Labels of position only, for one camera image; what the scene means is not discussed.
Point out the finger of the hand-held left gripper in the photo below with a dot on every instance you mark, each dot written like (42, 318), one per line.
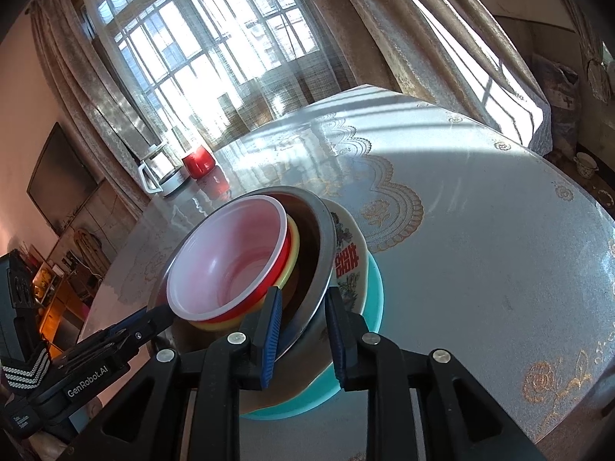
(144, 333)
(132, 321)

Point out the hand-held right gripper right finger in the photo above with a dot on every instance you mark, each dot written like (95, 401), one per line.
(336, 341)

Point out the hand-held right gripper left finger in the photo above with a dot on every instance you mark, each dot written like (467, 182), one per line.
(270, 341)

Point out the teal plastic plate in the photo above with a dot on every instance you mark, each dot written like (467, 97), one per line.
(372, 297)

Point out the stainless steel bowl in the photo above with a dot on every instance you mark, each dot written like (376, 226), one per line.
(312, 269)

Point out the white floral patterned plate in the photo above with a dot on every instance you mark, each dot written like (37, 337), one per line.
(348, 259)

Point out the red plastic bowl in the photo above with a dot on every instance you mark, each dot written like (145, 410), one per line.
(230, 259)

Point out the yellow plastic bowl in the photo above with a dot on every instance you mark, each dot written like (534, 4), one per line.
(294, 249)

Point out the yellow wooden cabinet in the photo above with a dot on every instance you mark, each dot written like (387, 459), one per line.
(62, 307)

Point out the wooden folding chair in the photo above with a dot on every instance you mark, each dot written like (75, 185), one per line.
(86, 249)

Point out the glass electric kettle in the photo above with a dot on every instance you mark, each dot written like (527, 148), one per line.
(161, 173)

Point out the red mug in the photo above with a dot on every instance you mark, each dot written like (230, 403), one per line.
(197, 163)

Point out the beige patterned curtain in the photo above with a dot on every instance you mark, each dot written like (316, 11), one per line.
(96, 91)
(432, 33)

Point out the sheer white curtain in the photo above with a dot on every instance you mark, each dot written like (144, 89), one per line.
(288, 91)

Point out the large barred window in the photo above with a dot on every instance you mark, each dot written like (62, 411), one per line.
(192, 33)

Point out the white enamel mug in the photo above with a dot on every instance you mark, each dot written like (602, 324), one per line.
(586, 165)

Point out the grey sack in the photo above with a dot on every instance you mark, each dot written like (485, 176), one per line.
(557, 96)

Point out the tied beige curtain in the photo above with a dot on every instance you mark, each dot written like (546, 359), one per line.
(598, 77)

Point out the wall television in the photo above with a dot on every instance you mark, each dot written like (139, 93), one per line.
(62, 182)

